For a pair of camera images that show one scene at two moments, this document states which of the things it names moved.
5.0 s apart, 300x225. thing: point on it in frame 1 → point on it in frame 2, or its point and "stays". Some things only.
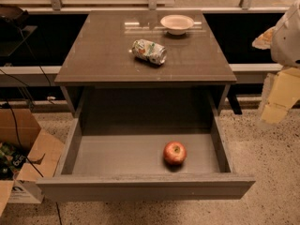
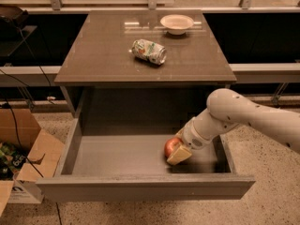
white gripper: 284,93 → 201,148
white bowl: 177,23 stays
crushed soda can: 149,51 stays
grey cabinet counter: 99,75 stays
